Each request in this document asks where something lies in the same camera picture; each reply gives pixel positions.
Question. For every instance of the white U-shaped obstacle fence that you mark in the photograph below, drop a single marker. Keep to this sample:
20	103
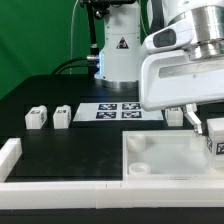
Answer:
101	194

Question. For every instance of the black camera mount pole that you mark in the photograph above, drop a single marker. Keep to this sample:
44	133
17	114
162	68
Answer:
97	9

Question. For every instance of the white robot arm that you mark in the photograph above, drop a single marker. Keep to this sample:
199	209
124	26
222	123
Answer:
121	58

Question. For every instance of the white sheet with fiducial markers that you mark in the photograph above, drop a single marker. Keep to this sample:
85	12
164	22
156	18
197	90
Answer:
123	111

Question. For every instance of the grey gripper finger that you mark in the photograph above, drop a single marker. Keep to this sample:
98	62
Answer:
189	111

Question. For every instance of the white square tabletop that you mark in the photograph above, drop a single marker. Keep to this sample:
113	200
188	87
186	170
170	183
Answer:
166	155

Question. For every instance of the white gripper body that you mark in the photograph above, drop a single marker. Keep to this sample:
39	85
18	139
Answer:
169	78

